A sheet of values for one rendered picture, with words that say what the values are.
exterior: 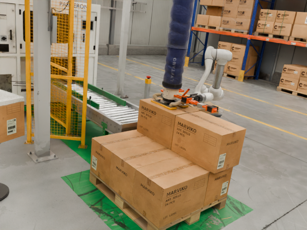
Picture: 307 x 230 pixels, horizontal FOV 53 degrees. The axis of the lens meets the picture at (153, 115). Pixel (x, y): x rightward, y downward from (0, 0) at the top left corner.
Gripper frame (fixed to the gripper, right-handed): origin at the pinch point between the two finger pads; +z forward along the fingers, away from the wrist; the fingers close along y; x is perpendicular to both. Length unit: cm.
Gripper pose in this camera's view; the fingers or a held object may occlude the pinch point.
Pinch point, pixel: (187, 99)
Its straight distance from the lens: 338.0
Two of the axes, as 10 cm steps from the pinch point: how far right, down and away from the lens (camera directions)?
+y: -1.1, 9.4, 3.1
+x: -6.5, -3.1, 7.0
